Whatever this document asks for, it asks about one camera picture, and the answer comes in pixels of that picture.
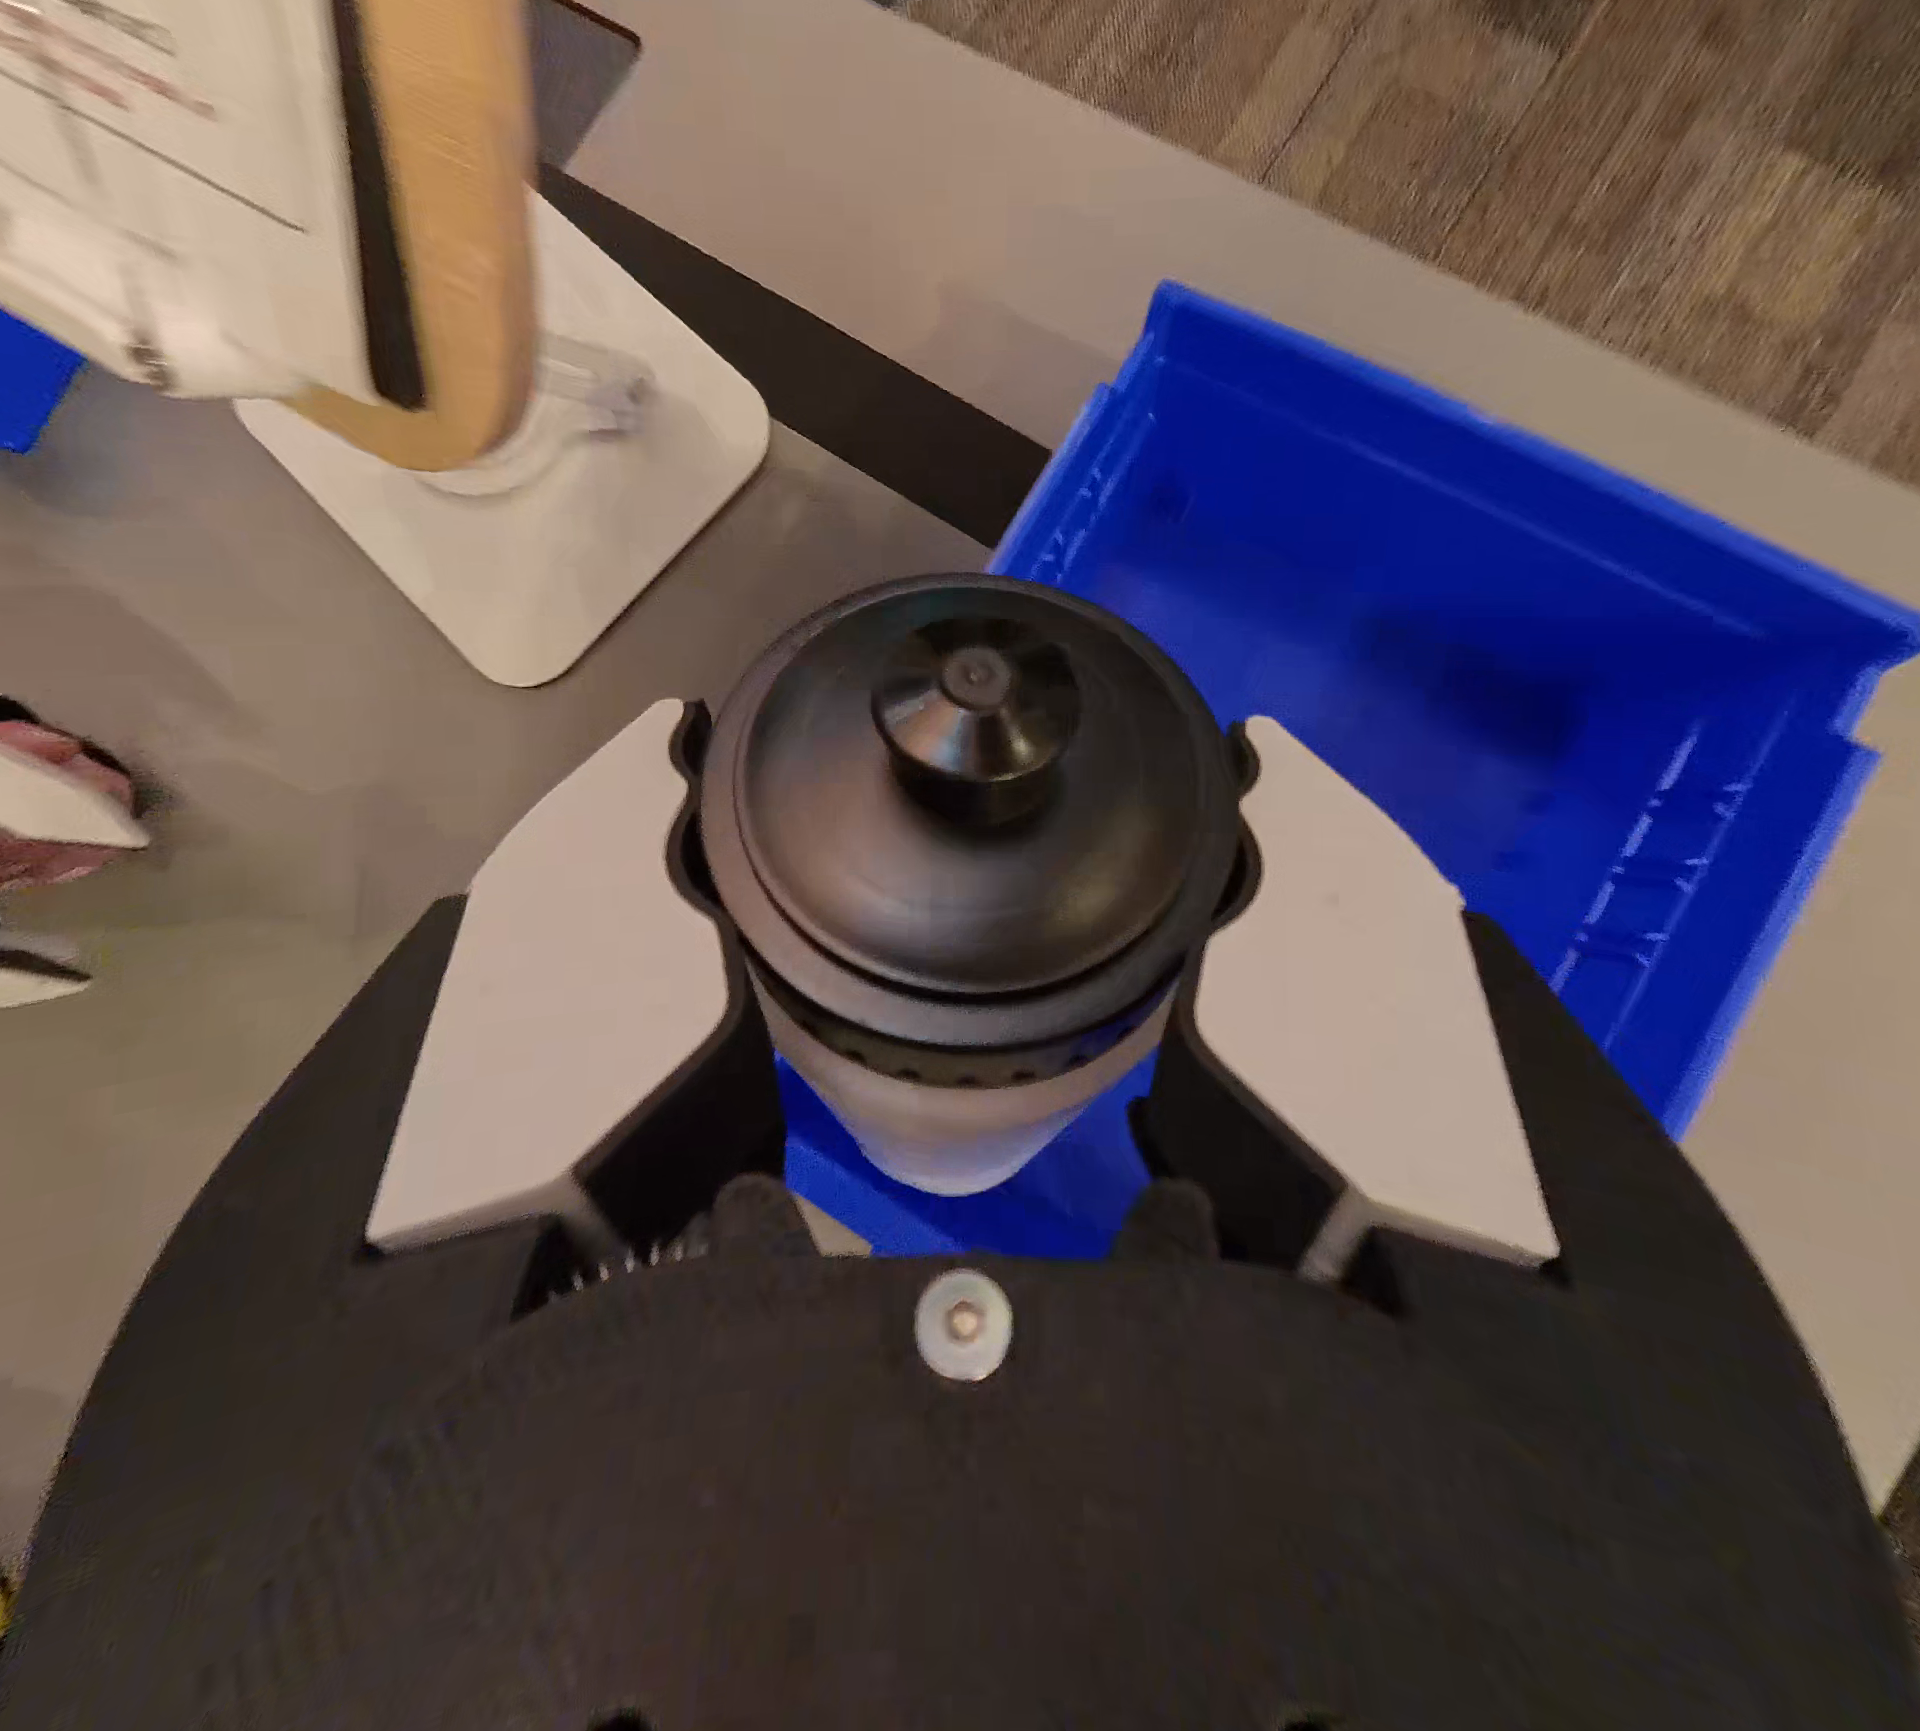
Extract blue plastic bin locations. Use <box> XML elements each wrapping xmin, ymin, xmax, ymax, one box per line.
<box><xmin>0</xmin><ymin>311</ymin><xmax>85</xmax><ymax>455</ymax></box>
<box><xmin>779</xmin><ymin>280</ymin><xmax>1920</xmax><ymax>1258</ymax></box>

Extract black bottle lid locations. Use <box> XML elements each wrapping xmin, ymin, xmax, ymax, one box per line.
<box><xmin>699</xmin><ymin>575</ymin><xmax>1260</xmax><ymax>1089</ymax></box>

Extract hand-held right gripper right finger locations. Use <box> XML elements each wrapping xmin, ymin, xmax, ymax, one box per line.
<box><xmin>1128</xmin><ymin>714</ymin><xmax>1562</xmax><ymax>1283</ymax></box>

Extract black rectangular mat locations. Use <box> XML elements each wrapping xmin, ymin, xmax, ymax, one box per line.
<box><xmin>518</xmin><ymin>0</ymin><xmax>644</xmax><ymax>166</ymax></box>

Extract wooden sign board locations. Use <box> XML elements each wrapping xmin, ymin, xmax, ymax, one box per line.
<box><xmin>0</xmin><ymin>0</ymin><xmax>536</xmax><ymax>471</ymax></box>

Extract clear acrylic holder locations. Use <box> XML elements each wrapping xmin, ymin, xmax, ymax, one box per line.
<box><xmin>426</xmin><ymin>327</ymin><xmax>656</xmax><ymax>493</ymax></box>

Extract white bottle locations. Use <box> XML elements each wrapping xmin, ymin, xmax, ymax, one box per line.
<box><xmin>744</xmin><ymin>995</ymin><xmax>1177</xmax><ymax>1196</ymax></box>

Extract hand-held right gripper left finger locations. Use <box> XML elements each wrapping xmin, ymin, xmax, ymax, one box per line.
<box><xmin>367</xmin><ymin>698</ymin><xmax>790</xmax><ymax>1258</ymax></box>

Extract black tape strip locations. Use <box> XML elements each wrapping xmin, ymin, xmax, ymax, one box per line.
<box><xmin>532</xmin><ymin>163</ymin><xmax>1052</xmax><ymax>547</ymax></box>

